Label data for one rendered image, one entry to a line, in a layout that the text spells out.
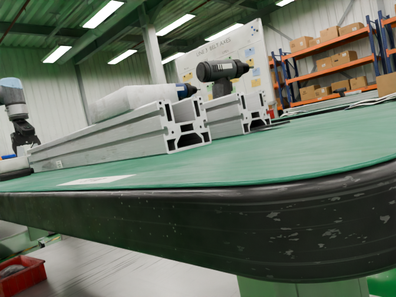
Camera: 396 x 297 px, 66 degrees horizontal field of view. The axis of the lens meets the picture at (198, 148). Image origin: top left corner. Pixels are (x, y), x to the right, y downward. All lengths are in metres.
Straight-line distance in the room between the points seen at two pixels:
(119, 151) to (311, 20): 11.59
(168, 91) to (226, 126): 0.14
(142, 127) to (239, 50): 3.52
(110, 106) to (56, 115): 12.58
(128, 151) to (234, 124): 0.21
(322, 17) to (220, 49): 8.04
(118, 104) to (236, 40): 3.53
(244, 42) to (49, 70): 10.51
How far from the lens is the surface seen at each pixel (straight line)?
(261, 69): 3.81
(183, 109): 0.54
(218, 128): 0.65
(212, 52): 4.26
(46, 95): 13.26
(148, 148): 0.51
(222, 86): 0.90
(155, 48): 9.67
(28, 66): 13.36
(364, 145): 0.18
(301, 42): 11.06
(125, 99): 0.54
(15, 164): 1.04
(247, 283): 0.24
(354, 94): 4.37
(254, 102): 0.67
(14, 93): 1.42
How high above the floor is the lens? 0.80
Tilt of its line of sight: 3 degrees down
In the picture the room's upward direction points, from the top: 12 degrees counter-clockwise
